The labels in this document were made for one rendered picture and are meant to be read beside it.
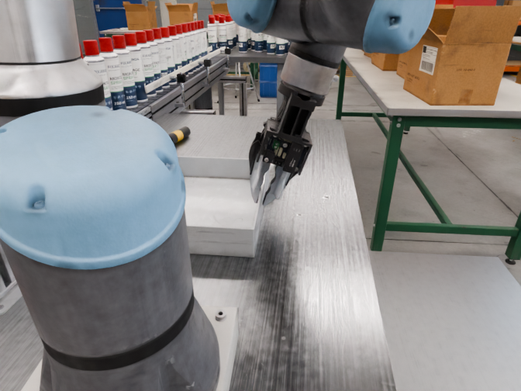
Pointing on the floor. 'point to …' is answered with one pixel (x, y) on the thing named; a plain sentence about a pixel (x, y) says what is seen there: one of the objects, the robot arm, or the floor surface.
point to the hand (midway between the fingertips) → (261, 195)
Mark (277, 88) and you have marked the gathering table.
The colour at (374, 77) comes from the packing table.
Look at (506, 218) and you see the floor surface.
